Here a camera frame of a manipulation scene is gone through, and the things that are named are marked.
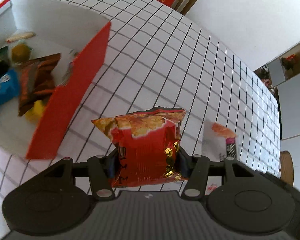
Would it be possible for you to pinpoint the white grey chips bag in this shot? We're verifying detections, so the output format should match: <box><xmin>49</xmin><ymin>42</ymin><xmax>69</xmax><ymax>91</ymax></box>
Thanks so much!
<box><xmin>202</xmin><ymin>120</ymin><xmax>238</xmax><ymax>161</ymax></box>

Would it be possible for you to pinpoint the red chips bag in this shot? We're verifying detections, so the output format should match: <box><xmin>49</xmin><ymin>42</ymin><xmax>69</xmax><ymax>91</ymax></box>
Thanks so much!
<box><xmin>92</xmin><ymin>107</ymin><xmax>186</xmax><ymax>187</ymax></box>

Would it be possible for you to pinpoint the yellow snack packet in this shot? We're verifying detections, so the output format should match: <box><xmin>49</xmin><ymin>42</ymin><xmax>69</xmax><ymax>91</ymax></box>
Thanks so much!
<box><xmin>24</xmin><ymin>100</ymin><xmax>46</xmax><ymax>124</ymax></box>

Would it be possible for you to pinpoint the black grid white tablecloth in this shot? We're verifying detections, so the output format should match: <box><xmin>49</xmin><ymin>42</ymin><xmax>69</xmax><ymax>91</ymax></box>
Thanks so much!
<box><xmin>0</xmin><ymin>0</ymin><xmax>282</xmax><ymax>240</ymax></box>

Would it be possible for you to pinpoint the dark red snack packet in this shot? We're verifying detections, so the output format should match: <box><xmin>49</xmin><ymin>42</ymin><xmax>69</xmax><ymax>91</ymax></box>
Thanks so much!
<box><xmin>18</xmin><ymin>53</ymin><xmax>61</xmax><ymax>116</ymax></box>

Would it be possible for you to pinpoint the white storage cabinet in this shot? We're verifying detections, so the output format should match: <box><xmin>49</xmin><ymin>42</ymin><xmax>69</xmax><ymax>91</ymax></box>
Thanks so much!
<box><xmin>254</xmin><ymin>42</ymin><xmax>300</xmax><ymax>190</ymax></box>

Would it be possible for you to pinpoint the blue snack packet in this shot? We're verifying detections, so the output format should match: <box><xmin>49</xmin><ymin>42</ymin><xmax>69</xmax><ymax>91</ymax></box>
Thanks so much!
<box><xmin>0</xmin><ymin>69</ymin><xmax>20</xmax><ymax>106</ymax></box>

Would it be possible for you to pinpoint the brown cake snack packet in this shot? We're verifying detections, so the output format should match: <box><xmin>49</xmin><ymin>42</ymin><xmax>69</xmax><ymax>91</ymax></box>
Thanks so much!
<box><xmin>11</xmin><ymin>43</ymin><xmax>31</xmax><ymax>63</ymax></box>

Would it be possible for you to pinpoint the green white snack packet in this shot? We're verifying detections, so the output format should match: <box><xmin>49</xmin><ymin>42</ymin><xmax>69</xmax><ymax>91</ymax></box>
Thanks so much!
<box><xmin>0</xmin><ymin>46</ymin><xmax>9</xmax><ymax>62</ymax></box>

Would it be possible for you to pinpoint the red white cardboard box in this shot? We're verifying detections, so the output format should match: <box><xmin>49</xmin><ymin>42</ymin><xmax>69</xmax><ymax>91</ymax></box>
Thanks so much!
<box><xmin>0</xmin><ymin>0</ymin><xmax>111</xmax><ymax>159</ymax></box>

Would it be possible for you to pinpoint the beige stick snack packet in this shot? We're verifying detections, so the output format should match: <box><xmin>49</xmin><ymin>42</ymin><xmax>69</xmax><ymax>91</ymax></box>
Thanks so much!
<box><xmin>6</xmin><ymin>31</ymin><xmax>36</xmax><ymax>43</ymax></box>

